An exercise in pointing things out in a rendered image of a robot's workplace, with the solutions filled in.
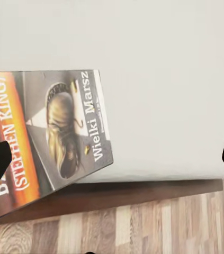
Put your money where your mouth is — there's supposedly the hardback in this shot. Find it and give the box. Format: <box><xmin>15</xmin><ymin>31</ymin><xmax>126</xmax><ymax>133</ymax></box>
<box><xmin>0</xmin><ymin>69</ymin><xmax>113</xmax><ymax>219</ymax></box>

